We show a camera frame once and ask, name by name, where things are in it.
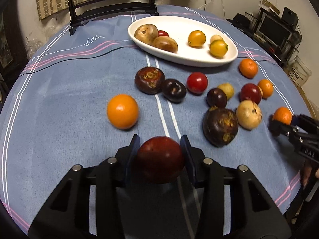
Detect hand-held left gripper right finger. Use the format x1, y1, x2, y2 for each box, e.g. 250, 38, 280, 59
179, 134, 292, 239

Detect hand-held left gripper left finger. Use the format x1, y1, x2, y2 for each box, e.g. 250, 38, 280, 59
27, 134, 141, 239

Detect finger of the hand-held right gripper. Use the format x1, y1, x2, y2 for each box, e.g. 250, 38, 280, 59
291, 114, 319, 133
269, 119, 303, 150

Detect large dark red apple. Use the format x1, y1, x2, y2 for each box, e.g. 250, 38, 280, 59
136, 136, 185, 184

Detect small tan pomegranate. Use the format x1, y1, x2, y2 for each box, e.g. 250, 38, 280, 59
236, 100, 263, 130

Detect small orange mandarin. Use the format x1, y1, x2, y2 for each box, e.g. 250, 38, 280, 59
257, 79, 274, 98

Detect yellow-orange citrus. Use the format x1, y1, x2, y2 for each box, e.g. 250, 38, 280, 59
188, 30, 206, 48
107, 94, 139, 130

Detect small red plum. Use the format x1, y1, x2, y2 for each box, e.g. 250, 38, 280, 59
240, 83, 262, 105

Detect large dark mangosteen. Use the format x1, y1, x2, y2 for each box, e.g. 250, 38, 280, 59
203, 106, 239, 147

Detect medium dark mangosteen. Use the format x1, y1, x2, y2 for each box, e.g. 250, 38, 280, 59
135, 67, 166, 95

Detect small dark mangosteen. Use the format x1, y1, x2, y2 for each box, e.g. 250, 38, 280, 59
162, 79, 187, 103

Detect yellow-green citrus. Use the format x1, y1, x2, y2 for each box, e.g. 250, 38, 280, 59
209, 39, 229, 58

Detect white oval plate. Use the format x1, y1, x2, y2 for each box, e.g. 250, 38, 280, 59
128, 15, 238, 67

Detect smooth tan passionfruit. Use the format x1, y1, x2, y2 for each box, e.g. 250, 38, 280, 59
152, 36, 179, 54

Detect large tan pomegranate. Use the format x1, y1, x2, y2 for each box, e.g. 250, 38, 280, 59
134, 24, 159, 46

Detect person's right hand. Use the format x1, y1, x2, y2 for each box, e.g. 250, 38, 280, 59
301, 161, 319, 188

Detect cardboard boxes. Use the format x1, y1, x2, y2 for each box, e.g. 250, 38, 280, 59
298, 85, 319, 116

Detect white bucket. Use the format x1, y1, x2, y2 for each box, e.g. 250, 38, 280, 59
289, 55, 312, 85

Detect dark purple plum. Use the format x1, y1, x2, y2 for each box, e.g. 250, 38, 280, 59
206, 88, 228, 108

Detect blue striped tablecloth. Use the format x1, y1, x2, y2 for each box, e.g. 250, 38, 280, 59
0, 5, 311, 232

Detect computer monitor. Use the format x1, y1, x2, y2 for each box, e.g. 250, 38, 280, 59
257, 14, 292, 46

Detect black speaker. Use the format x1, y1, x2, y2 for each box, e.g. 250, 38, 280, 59
282, 6, 299, 28

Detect black hat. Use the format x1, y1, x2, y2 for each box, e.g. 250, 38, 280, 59
225, 13, 255, 29

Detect cardboard piece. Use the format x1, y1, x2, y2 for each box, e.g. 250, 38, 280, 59
258, 0, 280, 14

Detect clear plastic bags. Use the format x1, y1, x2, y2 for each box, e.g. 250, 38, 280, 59
25, 38, 48, 60

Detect dark framed painting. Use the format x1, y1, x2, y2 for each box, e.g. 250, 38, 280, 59
0, 12, 15, 68

